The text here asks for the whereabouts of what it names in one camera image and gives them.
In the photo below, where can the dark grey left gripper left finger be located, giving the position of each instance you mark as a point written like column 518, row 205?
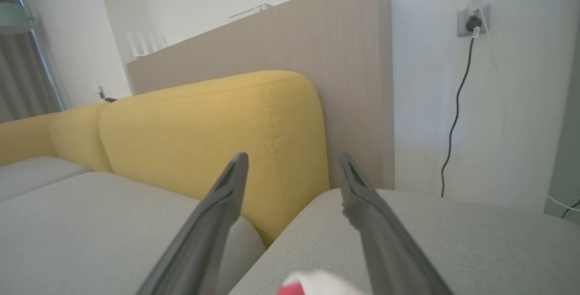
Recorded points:
column 204, row 249

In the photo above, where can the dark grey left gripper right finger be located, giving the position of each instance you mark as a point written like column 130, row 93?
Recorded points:
column 389, row 258

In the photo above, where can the black power plug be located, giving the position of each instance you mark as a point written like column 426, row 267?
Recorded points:
column 474, row 23

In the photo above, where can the white router with antennas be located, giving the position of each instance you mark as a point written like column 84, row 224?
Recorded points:
column 138, row 48

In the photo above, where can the small dark wall bracket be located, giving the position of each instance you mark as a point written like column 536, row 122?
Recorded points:
column 108, row 99

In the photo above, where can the grey wall socket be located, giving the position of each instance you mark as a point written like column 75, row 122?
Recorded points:
column 462, row 14

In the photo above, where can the grey curtain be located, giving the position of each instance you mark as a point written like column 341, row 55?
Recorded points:
column 22, row 82

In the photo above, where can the grey sofa seat cushion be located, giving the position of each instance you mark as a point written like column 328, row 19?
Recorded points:
column 90, row 231
column 36, row 175

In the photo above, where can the red jersey with white trim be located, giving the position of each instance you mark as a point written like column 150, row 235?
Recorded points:
column 317, row 283

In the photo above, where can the wide yellow sofa back cushion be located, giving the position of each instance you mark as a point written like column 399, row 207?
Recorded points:
column 190, row 132

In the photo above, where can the large grey sofa cushion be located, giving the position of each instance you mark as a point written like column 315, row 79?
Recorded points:
column 476, row 249

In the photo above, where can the narrow yellow sofa back cushion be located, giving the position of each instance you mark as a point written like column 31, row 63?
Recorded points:
column 77, row 136

